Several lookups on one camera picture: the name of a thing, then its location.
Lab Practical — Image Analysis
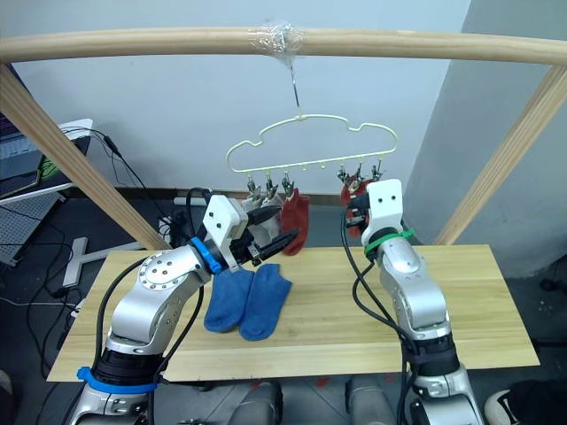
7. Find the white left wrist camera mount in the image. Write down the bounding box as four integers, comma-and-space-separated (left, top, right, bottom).
202, 194, 249, 272

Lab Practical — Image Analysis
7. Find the clear tape wrap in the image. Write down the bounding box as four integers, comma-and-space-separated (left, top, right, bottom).
246, 19, 307, 68

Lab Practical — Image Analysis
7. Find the black floor cable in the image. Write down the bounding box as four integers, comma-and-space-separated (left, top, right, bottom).
59, 127, 150, 196

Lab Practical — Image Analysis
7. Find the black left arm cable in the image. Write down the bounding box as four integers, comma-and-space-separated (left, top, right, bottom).
90, 186, 214, 386

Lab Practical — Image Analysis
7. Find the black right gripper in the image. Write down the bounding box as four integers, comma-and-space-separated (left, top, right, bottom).
348, 193, 372, 232

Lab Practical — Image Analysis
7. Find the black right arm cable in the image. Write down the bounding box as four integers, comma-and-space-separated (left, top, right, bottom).
339, 207, 420, 425

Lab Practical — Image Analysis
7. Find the white perforated board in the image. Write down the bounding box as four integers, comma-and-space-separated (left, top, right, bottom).
0, 192, 70, 267

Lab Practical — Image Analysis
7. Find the red sock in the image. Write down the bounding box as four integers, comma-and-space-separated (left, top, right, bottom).
279, 188, 311, 257
339, 174, 374, 238

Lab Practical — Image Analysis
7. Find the dark grey rounded shape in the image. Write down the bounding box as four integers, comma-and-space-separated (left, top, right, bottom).
345, 375, 398, 425
229, 380, 284, 425

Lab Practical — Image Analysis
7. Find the white box device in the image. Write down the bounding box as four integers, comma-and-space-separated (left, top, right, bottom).
57, 118, 95, 169

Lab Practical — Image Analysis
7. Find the blue wrist clamp ring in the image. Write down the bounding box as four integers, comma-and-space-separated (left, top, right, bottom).
190, 236, 222, 274

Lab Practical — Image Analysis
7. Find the white T-shaped stand foot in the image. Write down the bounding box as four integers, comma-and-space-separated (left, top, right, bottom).
61, 236, 150, 289

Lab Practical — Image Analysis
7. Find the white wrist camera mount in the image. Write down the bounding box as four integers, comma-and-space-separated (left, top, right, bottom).
202, 194, 249, 272
361, 178, 405, 243

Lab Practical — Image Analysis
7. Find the black power strip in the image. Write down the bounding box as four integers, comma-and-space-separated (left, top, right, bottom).
158, 211, 190, 249

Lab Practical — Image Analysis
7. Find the blue sock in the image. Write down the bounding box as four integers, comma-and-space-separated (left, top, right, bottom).
237, 263, 294, 342
203, 268, 257, 334

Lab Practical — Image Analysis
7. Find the black and white shoe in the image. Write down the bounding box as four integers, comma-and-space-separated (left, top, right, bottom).
483, 379, 567, 425

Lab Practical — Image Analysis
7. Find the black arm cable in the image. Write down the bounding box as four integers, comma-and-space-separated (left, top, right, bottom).
90, 186, 214, 386
339, 207, 420, 425

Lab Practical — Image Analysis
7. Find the wooden hanging rod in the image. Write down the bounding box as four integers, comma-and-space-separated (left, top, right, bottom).
0, 25, 567, 68

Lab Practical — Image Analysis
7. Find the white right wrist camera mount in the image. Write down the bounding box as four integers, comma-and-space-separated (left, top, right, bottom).
361, 178, 405, 243

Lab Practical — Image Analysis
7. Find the cream clip hanger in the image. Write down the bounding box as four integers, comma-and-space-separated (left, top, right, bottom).
226, 57, 399, 174

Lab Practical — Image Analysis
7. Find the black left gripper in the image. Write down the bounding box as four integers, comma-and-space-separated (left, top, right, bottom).
229, 205, 303, 270

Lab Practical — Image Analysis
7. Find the slanted wooden post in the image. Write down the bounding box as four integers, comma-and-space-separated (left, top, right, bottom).
433, 65, 567, 247
0, 64, 172, 251

